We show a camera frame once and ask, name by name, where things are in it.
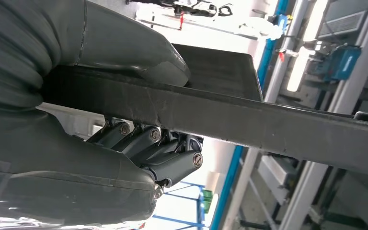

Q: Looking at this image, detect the grey aluminium post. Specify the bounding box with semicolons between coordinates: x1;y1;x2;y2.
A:
221;0;309;230

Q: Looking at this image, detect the small blue device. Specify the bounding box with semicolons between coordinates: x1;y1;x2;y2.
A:
273;13;289;33

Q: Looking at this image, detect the green plastic crate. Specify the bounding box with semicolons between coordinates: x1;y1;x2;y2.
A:
202;189;214;213

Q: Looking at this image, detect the white louvred vent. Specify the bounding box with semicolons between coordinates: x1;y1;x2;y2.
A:
317;9;367;39

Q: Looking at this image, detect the white fluorescent light tube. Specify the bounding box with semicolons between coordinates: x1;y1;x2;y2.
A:
286;0;328;92

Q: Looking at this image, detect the blue vertical beam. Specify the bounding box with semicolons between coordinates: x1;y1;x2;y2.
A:
209;0;290;230

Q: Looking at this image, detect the teal blue box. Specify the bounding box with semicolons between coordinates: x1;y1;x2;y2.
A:
317;44;362;82

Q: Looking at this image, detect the blue metal cart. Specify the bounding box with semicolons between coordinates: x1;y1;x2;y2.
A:
152;181;207;230

